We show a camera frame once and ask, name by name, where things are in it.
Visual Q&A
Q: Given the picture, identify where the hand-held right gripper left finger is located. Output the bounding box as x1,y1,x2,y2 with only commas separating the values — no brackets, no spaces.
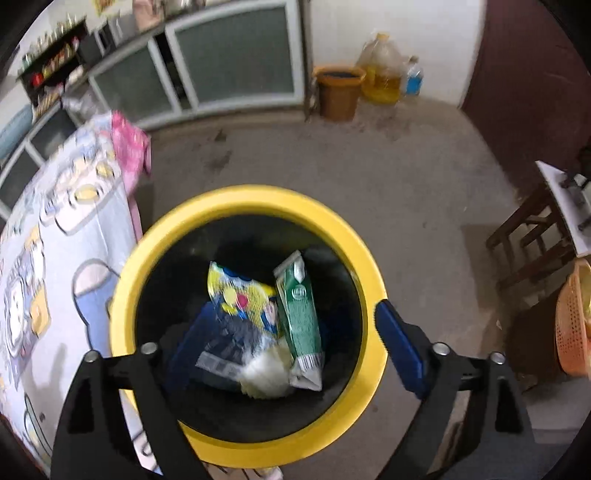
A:
50,302,222,480

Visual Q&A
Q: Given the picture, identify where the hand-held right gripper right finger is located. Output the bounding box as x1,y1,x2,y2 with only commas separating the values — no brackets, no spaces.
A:
374,299,536,480

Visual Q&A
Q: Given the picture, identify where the yellow printed snack packet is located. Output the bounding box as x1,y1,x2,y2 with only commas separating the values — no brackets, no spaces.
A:
207,261,283,344

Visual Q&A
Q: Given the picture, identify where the yellow cloth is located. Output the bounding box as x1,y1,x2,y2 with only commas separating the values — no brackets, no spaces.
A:
239,344,296,400

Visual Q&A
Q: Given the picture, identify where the green milk carton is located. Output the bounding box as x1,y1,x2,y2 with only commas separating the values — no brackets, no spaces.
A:
272,250,325,392

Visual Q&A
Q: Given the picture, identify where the yellow rimmed black trash can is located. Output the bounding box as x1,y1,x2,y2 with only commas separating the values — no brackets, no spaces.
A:
108,185,389,469

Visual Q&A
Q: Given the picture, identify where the cartoon printed tablecloth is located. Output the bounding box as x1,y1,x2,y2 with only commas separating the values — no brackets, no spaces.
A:
0,111,162,480

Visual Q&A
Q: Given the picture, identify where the orange plastic basket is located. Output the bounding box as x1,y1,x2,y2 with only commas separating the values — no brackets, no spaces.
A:
554,258,591,378

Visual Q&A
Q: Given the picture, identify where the wooden stool with white top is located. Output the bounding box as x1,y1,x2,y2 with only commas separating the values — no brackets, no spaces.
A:
486,159,591,291

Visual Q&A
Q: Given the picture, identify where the pink printed cloth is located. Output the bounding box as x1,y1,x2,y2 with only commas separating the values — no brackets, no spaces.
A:
111,111,153,241

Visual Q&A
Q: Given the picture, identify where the brown plastic bin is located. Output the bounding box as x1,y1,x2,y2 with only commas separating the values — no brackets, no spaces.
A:
313,65,367,123

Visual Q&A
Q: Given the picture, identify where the clear plastic bag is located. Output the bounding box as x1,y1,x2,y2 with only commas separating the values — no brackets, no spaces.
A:
62,92,109,121

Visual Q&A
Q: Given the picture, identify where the blue label water bottle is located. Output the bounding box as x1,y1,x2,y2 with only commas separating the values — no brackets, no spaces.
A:
403,56,424,97

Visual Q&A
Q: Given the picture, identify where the cooking oil jug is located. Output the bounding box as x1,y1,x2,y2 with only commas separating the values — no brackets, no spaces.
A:
358,32,404,104

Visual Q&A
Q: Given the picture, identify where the blue basin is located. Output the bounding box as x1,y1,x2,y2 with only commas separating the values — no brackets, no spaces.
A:
0,105,34,160

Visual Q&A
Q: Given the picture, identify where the counter cabinet with glass doors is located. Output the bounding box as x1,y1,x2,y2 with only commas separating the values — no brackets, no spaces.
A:
0,0,308,217

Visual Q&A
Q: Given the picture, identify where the dark red door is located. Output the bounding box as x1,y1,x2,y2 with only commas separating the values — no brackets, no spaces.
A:
462,0,591,185

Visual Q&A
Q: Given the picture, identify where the dark wooden shelf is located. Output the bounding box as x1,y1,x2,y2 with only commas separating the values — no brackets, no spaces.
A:
17,17,90,104

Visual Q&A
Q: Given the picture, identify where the microwave oven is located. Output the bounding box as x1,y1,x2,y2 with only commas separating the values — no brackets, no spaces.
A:
79,18,124,66

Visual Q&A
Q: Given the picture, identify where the row of seasoning jars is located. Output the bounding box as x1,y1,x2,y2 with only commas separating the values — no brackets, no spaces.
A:
39,39,80,79

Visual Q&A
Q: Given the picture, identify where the pink kettle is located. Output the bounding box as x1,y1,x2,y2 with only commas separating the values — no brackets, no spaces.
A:
133,0,163,31

